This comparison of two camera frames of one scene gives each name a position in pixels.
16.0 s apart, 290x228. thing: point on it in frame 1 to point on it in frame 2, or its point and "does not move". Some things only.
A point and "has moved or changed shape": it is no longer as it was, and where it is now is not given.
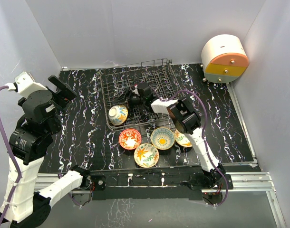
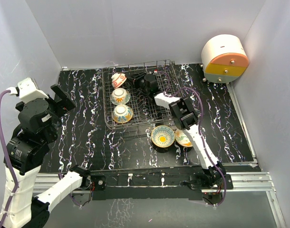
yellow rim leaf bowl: [146, 155] has moved or changed shape
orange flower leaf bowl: [181, 139] does not move
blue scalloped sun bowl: [162, 138] does not move
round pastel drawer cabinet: [224, 58] does not move
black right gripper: [123, 97] to [137, 78]
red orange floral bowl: [130, 139] to [118, 80]
